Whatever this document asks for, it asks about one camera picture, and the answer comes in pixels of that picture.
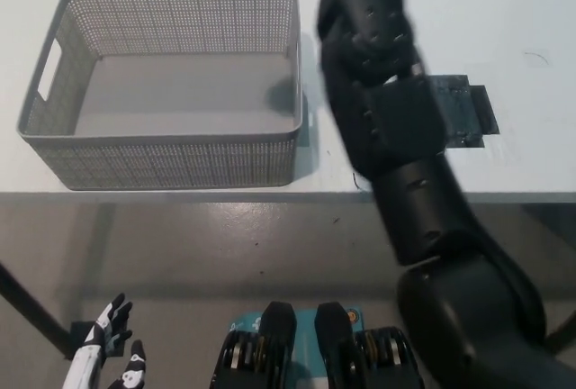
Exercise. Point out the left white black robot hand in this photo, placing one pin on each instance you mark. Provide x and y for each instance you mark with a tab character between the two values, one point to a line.
101	339

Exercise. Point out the black metal table leg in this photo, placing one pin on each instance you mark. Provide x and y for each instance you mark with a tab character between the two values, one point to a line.
31	312

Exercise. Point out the black tape patch on table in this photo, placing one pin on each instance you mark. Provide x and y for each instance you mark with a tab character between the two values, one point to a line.
468	110

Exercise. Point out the grey perforated plastic basket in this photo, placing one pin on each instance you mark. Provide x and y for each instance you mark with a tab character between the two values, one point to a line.
180	164

